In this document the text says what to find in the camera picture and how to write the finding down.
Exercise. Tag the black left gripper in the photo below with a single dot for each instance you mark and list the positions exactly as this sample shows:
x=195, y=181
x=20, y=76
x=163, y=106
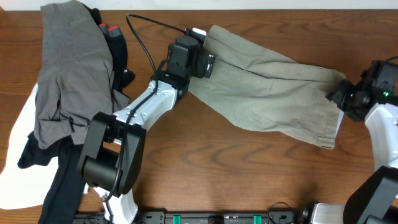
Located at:
x=205, y=68

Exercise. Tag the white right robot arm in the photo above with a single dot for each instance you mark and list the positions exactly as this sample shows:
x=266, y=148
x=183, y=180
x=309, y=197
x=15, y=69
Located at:
x=373, y=101

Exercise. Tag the black trousers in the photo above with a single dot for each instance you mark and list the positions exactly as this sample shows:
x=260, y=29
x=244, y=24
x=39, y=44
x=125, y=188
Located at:
x=63, y=198

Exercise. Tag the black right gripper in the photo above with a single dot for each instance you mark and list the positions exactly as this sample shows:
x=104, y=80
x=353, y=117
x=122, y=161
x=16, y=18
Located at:
x=337, y=93

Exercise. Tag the khaki shorts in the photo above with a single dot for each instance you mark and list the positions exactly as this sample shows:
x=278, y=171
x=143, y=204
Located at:
x=258, y=89

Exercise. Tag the white garment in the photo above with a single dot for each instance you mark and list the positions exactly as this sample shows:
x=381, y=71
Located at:
x=28, y=187

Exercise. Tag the grey shorts on pile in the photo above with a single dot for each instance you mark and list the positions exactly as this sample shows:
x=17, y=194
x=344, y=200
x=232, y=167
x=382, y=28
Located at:
x=76, y=78

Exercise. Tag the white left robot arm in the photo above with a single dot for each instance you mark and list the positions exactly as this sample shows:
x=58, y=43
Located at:
x=111, y=157

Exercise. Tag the black garment with red trim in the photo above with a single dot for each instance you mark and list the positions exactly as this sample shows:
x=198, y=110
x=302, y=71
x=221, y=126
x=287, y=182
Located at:
x=118, y=47

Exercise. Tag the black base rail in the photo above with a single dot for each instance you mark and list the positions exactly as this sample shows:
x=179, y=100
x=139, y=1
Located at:
x=277, y=216

